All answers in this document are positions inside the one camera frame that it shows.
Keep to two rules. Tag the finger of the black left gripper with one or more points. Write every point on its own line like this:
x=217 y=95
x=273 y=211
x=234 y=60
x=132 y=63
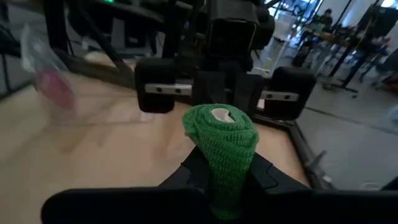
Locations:
x=211 y=88
x=248 y=93

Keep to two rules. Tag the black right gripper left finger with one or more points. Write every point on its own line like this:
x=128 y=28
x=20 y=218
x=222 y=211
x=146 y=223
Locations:
x=124 y=207

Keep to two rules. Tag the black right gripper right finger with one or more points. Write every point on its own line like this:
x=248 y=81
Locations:
x=311 y=207

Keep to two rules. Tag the green elastic bandage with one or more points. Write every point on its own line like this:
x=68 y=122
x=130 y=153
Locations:
x=224 y=143

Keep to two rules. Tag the pink bandage roll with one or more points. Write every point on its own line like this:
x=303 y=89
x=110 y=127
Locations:
x=54 y=88

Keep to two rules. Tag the clear zip bag with label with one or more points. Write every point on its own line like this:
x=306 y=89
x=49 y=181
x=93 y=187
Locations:
x=40 y=56

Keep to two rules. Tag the grey table clamp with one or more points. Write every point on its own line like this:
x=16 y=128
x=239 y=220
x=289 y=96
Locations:
x=315 y=163

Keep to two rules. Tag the wooden office desk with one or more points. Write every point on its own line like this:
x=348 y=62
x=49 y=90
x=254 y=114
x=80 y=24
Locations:
x=323 y=35

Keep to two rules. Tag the person at wooden desk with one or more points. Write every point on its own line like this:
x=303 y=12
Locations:
x=325 y=20

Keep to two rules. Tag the black standing desk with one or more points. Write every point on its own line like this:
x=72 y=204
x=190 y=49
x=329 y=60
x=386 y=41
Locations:
x=373 y=46

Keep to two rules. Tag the black desk monitor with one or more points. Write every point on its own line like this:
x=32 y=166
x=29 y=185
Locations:
x=379 y=18

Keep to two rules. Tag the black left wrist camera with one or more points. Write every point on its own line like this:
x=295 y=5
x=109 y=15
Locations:
x=233 y=34

